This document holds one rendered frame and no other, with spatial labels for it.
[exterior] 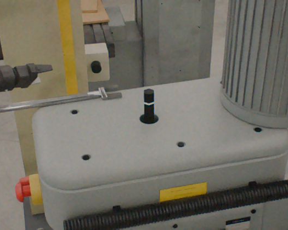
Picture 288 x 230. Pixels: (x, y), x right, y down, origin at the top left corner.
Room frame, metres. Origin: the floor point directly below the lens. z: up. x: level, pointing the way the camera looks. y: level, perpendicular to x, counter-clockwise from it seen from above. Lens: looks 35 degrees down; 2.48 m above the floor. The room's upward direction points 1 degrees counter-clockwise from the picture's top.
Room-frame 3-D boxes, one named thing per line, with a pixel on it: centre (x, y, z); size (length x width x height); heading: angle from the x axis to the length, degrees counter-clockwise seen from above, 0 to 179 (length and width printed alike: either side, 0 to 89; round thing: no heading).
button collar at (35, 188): (0.79, 0.21, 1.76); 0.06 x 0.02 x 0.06; 13
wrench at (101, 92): (0.91, 0.16, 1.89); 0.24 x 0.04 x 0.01; 104
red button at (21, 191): (0.78, 0.23, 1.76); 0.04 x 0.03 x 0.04; 13
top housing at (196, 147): (0.84, -0.03, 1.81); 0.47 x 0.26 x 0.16; 103
